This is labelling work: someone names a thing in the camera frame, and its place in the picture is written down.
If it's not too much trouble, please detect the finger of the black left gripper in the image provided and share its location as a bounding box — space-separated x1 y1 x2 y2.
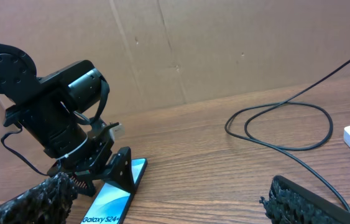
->
96 146 136 194
68 173 96 197

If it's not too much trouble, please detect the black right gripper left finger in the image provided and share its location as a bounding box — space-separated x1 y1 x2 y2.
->
0 172 78 224

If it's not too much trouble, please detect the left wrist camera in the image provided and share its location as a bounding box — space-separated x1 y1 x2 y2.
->
109 123 125 141

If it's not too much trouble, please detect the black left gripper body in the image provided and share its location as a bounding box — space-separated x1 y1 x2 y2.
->
3 59 114 180

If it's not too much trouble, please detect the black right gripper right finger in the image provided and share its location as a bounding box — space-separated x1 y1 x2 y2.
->
259 175 350 224

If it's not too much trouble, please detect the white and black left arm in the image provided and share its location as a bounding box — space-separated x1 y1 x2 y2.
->
0 44 137 196

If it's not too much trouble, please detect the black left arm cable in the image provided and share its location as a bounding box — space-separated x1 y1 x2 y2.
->
0 124 50 177

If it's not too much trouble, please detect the Galaxy S24+ smartphone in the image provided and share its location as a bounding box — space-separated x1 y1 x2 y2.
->
80 157 149 224

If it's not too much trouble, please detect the black USB charging cable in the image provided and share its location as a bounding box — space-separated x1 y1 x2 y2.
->
224 50 350 214

